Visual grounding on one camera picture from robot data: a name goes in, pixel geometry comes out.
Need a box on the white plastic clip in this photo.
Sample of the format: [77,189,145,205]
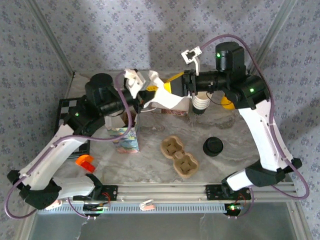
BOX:
[139,199,156,210]

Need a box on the white paper napkin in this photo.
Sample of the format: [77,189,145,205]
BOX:
[146,70,191,111]

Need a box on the black grey checkerboard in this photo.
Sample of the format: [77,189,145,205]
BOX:
[53,98,91,159]

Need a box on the stack of white paper cups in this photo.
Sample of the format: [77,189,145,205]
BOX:
[191,91,211,117]

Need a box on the black plastic cup lid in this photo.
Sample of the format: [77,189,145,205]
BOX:
[202,136,224,158]

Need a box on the floral paper gift bag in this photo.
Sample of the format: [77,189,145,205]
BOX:
[104,106,158,154]

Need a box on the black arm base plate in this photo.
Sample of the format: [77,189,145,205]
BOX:
[82,184,119,202]
[205,184,252,201]

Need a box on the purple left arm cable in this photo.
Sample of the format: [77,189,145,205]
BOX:
[4,70,133,220]

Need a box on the yellow stirrer holder cup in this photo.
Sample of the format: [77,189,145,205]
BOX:
[221,96,236,111]

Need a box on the brown cardboard cup carrier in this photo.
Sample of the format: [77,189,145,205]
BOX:
[159,134,200,179]

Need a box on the grey slotted cable duct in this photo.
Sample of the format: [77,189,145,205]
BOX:
[37,201,228,215]

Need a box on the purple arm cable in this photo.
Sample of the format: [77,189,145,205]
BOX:
[4,70,133,220]
[201,34,311,200]

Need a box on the aluminium frame post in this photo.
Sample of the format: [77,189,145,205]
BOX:
[248,0,298,75]
[24,0,76,77]

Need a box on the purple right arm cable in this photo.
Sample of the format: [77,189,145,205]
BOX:
[201,34,311,200]

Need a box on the aluminium extrusion rail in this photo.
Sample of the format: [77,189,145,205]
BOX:
[117,182,300,202]

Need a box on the brown cardboard napkin box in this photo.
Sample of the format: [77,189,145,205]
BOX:
[152,74,190,118]

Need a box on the orange plastic object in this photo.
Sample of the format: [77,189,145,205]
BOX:
[74,154,97,174]

